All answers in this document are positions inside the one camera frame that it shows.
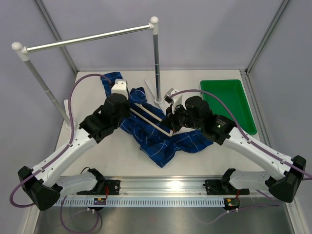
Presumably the white slotted cable duct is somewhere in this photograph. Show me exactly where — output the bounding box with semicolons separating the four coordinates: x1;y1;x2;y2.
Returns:
54;197;225;207

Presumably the green plastic tray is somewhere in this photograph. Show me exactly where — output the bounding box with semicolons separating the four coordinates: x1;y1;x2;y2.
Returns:
200;79;257;135

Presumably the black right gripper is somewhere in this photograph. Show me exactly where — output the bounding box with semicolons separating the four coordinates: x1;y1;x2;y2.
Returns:
161;101;203;133

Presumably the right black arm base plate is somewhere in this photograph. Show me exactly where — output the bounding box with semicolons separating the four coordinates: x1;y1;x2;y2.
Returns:
203;179;250;195

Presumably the white hanger with metal hook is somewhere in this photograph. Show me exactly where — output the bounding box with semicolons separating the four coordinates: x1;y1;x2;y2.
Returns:
130;103;174;137

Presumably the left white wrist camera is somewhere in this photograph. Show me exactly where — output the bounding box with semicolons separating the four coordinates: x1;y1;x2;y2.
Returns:
111;79;128;99

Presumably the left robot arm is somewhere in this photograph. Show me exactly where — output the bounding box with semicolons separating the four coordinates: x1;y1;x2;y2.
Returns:
18;93;130;211

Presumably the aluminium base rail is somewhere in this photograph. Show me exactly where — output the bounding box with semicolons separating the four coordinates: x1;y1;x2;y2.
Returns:
60;176;297;198

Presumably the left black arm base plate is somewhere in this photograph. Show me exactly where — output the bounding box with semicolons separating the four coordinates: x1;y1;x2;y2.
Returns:
97;179;120;195

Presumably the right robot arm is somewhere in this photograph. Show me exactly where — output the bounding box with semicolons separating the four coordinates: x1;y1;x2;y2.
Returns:
161;94;306;203

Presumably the silver clothes rack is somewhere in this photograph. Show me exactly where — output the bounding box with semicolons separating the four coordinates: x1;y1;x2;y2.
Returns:
11;16;165;128

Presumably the blue plaid shirt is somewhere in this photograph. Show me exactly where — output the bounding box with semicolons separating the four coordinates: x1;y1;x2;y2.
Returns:
100;72;213;168

